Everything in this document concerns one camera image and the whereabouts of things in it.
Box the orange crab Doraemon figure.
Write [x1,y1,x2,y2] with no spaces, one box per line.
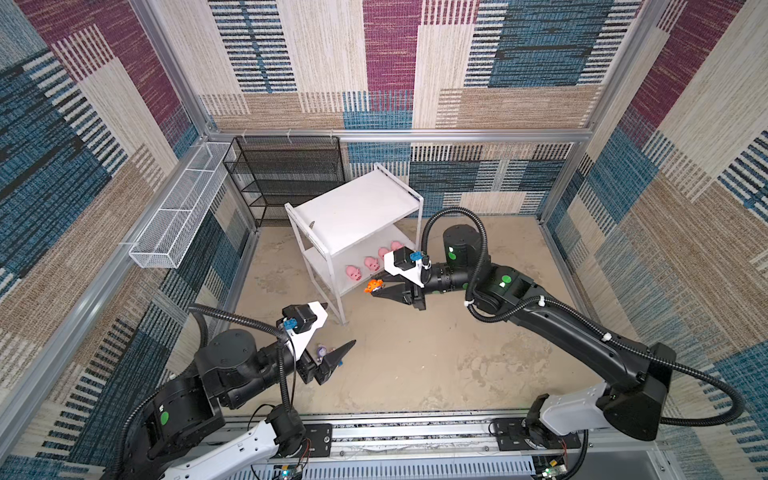
[364,279,384,293]

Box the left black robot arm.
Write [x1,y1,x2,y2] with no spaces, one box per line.
[102,302,355,479]

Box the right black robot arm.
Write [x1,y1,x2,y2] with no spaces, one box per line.
[366,207,745,444]

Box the white two-tier metal shelf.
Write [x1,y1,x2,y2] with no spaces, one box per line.
[285,163,424,325]

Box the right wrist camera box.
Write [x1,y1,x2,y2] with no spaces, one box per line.
[384,246,431,287]

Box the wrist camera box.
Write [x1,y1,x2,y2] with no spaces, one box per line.
[282,301,328,355]
[384,246,431,287]

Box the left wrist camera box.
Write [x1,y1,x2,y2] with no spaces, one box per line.
[282,301,328,355]

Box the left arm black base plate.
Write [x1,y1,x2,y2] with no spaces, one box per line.
[245,422,333,461]

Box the aluminium front rail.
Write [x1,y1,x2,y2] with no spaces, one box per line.
[149,409,685,480]

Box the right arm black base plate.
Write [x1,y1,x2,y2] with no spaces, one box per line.
[488,417,582,453]

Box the black mesh wire shelf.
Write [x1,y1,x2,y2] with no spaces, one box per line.
[223,136,346,226]

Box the white wire mesh basket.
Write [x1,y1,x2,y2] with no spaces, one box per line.
[129,142,229,269]

